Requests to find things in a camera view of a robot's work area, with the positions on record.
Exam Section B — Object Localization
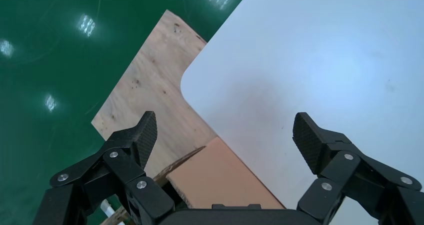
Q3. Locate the plywood board under table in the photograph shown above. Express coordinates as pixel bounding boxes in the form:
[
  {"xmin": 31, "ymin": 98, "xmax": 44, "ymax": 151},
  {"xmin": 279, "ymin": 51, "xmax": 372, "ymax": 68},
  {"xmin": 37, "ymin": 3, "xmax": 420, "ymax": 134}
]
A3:
[{"xmin": 91, "ymin": 9, "xmax": 218, "ymax": 178}]

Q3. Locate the small cardboard box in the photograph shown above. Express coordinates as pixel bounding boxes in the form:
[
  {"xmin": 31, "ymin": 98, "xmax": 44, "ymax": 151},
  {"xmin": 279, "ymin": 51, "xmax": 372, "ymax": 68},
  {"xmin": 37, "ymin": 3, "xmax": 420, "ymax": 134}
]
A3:
[{"xmin": 165, "ymin": 136, "xmax": 287, "ymax": 210}]

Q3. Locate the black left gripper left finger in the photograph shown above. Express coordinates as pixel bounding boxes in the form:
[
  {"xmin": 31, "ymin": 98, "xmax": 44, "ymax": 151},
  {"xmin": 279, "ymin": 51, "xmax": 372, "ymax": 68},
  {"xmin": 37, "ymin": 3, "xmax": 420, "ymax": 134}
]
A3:
[{"xmin": 33, "ymin": 110, "xmax": 176, "ymax": 225}]

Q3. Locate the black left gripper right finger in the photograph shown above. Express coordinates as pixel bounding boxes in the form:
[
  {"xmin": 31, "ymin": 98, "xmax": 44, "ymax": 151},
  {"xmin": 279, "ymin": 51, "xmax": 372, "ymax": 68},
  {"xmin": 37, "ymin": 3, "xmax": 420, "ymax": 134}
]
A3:
[{"xmin": 292, "ymin": 111, "xmax": 424, "ymax": 225}]

